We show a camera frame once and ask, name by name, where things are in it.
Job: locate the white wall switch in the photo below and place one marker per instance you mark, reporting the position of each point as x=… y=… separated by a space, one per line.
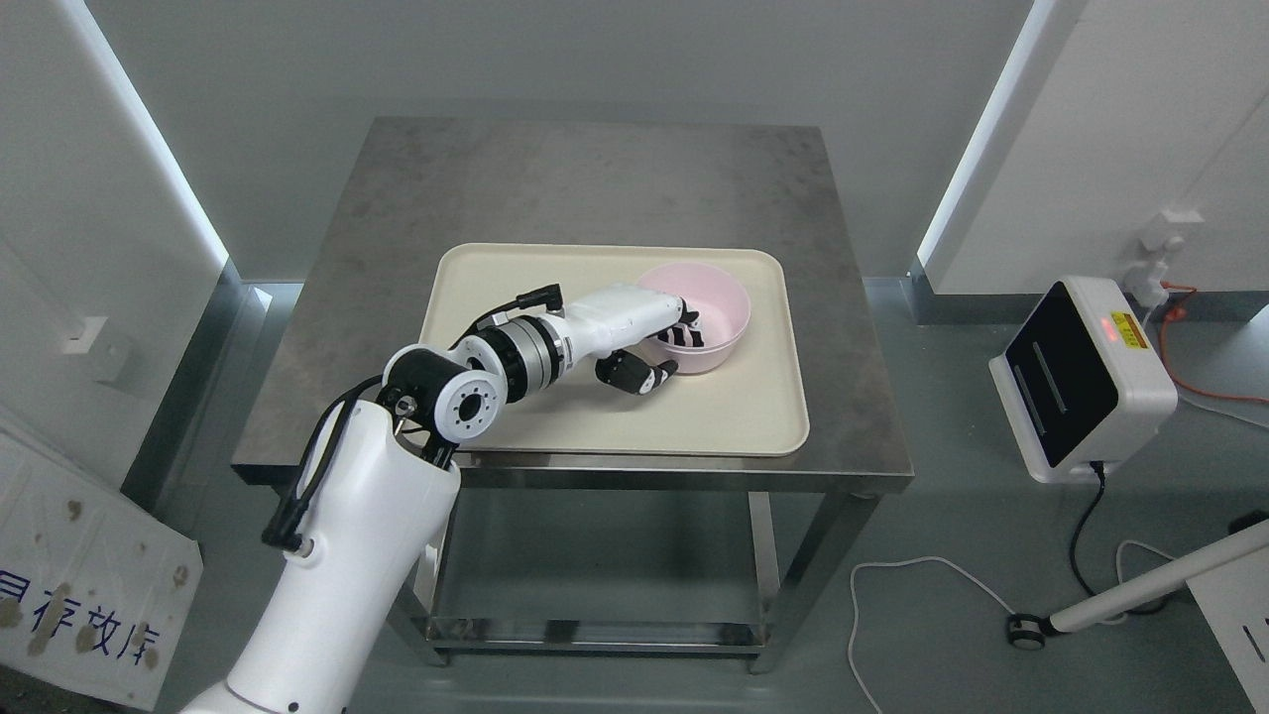
x=89 y=339

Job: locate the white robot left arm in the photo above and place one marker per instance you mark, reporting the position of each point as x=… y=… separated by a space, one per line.
x=377 y=483

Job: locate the white sign with blue text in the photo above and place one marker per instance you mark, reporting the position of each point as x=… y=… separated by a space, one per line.
x=95 y=591

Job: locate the white black box device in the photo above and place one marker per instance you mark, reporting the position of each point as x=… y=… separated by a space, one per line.
x=1080 y=383

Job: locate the white wheeled stand leg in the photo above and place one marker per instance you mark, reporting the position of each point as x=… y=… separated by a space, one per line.
x=1029 y=632

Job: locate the stainless steel table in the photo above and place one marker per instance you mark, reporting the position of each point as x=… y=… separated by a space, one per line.
x=422 y=186

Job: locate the black white robotic hand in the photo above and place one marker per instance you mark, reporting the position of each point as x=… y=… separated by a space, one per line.
x=604 y=324

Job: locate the white wall socket plug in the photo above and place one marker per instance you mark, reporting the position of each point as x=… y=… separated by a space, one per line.
x=1160 y=240

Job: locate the pink bowl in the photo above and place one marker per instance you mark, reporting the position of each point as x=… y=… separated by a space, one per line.
x=723 y=307

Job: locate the cream plastic tray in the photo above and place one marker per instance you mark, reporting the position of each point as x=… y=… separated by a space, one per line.
x=753 y=404

